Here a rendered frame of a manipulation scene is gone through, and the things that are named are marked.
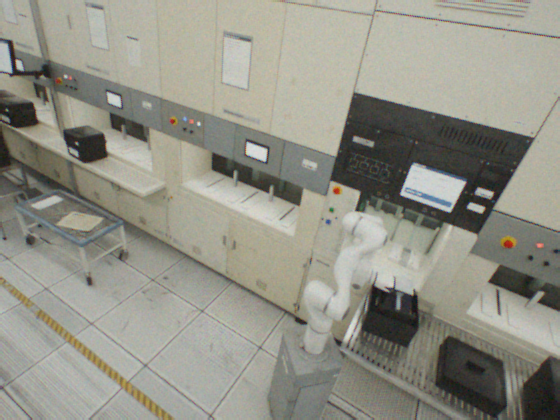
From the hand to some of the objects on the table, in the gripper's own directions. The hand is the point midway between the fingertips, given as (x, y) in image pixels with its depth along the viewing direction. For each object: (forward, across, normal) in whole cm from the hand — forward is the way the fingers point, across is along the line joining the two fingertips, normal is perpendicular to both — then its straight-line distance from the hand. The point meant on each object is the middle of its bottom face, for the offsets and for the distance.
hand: (402, 287), depth 178 cm
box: (+86, -23, +30) cm, 94 cm away
